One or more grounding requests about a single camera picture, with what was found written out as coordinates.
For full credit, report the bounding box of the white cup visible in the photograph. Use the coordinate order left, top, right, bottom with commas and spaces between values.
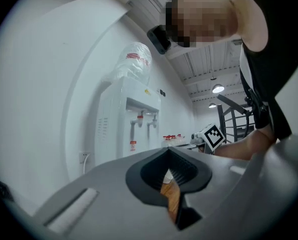
163, 169, 174, 185

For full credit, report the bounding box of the white power cable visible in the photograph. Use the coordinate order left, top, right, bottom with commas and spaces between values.
82, 153, 90, 175

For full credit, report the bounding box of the person's right forearm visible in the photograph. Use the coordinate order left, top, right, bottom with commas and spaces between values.
214, 128, 277, 161

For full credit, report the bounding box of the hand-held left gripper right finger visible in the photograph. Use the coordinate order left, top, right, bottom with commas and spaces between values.
168, 146, 213, 231

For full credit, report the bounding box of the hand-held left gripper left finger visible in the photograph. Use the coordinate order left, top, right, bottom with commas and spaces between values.
125, 146, 170, 207

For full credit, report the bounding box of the white wall socket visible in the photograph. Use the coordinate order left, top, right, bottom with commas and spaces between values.
78, 150, 92, 165

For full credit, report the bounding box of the black metal stair railing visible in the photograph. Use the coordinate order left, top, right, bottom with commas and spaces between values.
216, 93, 256, 144

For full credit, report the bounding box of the person's black shirt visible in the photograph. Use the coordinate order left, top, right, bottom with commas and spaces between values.
235, 0, 298, 141

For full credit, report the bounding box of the black harness strap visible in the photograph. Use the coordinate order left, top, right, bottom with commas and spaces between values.
239, 67, 268, 121

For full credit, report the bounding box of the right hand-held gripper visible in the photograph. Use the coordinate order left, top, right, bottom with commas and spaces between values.
190, 123, 226, 155

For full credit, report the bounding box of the person's head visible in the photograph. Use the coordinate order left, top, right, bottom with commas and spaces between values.
165, 0, 239, 49

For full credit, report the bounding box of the black head camera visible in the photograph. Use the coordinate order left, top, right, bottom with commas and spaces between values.
146, 24, 172, 56

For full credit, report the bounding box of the white water dispenser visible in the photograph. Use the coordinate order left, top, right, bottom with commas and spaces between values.
94, 76, 162, 167

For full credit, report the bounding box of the pack of red-capped bottles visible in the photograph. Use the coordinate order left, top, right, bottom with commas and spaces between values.
161, 133, 192, 149

